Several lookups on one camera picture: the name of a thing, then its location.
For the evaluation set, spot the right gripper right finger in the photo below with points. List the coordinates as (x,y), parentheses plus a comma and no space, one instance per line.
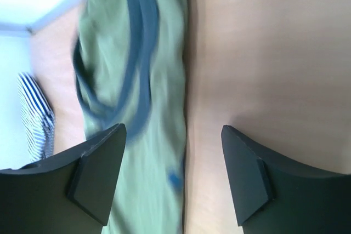
(273,193)

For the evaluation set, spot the blue white striped tank top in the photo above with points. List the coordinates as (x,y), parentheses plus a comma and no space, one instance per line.
(37,117)

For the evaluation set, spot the olive green tank top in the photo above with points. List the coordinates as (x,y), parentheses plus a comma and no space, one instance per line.
(128,62)

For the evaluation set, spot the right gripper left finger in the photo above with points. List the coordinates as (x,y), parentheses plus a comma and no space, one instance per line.
(70,192)

